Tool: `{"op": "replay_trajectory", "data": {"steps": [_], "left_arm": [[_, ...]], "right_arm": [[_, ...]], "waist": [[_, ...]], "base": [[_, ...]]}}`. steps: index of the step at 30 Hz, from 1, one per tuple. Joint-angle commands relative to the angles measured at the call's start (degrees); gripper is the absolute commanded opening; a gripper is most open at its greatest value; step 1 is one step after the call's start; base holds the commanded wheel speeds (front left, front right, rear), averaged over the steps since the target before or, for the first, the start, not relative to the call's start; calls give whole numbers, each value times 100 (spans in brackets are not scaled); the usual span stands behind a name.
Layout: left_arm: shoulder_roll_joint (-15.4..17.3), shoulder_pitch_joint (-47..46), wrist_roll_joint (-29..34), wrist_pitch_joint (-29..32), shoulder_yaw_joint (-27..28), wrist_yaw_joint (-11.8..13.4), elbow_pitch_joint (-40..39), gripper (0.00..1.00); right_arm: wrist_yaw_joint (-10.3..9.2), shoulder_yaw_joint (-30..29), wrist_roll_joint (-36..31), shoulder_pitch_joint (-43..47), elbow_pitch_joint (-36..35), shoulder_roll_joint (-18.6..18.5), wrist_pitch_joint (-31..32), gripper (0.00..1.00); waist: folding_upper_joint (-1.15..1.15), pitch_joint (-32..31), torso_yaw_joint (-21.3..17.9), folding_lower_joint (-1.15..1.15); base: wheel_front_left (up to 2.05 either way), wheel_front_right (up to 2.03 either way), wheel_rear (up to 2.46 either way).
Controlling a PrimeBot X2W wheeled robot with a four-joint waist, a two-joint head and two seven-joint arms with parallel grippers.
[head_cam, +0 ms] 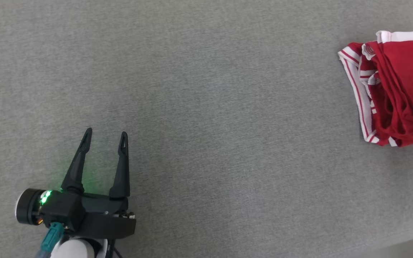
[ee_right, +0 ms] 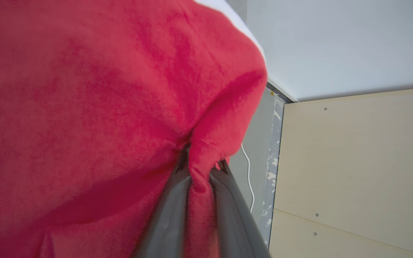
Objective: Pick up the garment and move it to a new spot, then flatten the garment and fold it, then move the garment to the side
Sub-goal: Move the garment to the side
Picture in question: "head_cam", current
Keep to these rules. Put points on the red shorts white stripe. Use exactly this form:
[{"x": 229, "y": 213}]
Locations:
[{"x": 407, "y": 71}]

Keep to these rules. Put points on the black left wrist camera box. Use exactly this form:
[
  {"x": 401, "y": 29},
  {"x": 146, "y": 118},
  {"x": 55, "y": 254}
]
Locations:
[{"x": 63, "y": 211}]

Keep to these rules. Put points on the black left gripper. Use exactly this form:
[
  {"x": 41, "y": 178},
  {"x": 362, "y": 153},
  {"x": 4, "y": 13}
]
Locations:
[{"x": 106, "y": 218}]

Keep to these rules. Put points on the grey fabric sofa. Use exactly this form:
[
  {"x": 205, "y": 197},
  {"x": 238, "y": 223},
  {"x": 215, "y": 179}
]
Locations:
[{"x": 210, "y": 107}]

